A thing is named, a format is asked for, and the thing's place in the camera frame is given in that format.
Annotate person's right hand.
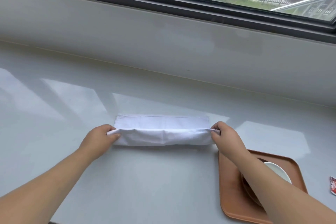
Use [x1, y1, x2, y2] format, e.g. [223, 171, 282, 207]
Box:
[210, 121, 249, 159]

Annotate person's left hand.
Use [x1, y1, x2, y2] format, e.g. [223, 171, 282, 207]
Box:
[79, 124, 122, 160]

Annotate white cloth napkin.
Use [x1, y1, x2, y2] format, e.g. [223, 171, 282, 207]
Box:
[106, 114, 221, 147]

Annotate person's left forearm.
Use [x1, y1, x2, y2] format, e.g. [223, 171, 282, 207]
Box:
[0, 146, 98, 224]

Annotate person's right forearm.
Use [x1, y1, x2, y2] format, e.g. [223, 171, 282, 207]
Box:
[226, 150, 336, 224]

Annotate dark brown saucer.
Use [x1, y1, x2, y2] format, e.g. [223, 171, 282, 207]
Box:
[241, 157, 266, 208]

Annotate brown plastic tray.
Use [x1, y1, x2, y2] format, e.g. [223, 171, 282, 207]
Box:
[218, 149, 308, 224]

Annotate white ceramic cup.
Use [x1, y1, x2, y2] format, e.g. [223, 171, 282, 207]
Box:
[262, 162, 293, 185]

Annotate white metal railing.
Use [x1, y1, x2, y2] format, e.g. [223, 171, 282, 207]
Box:
[270, 0, 336, 12]

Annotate dark window frame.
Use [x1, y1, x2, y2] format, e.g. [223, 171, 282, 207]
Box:
[0, 0, 336, 45]

